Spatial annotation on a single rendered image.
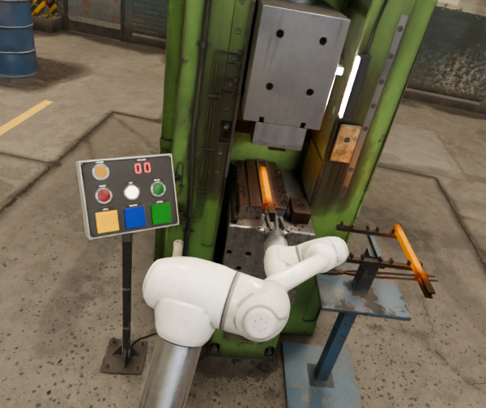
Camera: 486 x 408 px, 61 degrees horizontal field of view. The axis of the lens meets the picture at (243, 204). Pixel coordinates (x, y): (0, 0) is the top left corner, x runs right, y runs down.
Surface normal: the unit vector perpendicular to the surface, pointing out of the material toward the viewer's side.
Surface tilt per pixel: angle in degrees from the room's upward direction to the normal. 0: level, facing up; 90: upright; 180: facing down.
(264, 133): 90
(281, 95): 90
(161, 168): 60
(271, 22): 90
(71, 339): 0
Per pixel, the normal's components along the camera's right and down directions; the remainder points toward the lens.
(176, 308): -0.18, 0.04
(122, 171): 0.48, 0.07
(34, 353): 0.16, -0.82
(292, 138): 0.04, 0.56
